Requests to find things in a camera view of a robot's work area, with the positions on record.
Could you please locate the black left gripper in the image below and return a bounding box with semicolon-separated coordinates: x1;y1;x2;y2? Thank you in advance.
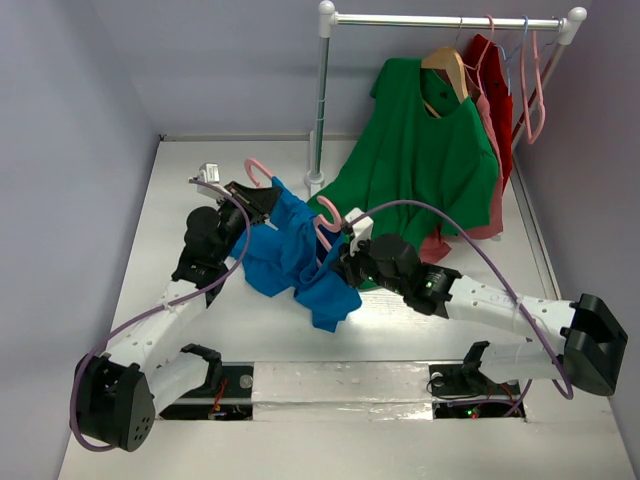
214;182;280;262

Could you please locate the blue t-shirt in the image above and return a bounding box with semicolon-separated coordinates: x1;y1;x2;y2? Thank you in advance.
231;176;362;332

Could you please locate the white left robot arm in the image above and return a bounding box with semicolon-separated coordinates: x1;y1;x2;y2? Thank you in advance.
70;181;283;452

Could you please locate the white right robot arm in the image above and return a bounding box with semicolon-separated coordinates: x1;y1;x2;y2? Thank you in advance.
331;234;628;397

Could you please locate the pink t-shirt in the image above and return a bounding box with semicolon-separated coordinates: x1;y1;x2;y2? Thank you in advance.
411;97;502;240

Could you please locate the green t-shirt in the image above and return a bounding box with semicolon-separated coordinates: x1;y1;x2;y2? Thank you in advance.
320;58;502;263

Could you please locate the pink hanger on rack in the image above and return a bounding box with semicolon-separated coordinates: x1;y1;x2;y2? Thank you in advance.
518;29;547;145

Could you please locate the wooden hanger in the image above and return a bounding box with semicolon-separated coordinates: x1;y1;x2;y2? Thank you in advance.
421;46;469;103

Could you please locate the red t-shirt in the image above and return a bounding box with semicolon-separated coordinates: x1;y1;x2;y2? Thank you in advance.
464;34;513;187

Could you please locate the white clothes rack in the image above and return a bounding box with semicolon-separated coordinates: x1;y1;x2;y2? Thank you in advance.
304;0;589;194

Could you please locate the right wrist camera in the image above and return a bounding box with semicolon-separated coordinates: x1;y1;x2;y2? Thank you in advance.
344;208;374;256

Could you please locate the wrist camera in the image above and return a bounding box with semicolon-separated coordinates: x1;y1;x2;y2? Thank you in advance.
190;163;224;195
344;208;374;256

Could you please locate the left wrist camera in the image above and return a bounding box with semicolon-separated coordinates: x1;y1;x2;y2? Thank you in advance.
190;163;224;195

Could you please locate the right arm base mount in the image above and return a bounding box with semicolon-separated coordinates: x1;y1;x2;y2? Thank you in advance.
426;341;526;420

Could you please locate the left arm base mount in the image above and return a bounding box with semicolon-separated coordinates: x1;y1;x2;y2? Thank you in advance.
159;344;254;421

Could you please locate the blue wire hanger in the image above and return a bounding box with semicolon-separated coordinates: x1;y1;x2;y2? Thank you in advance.
502;15;529;95

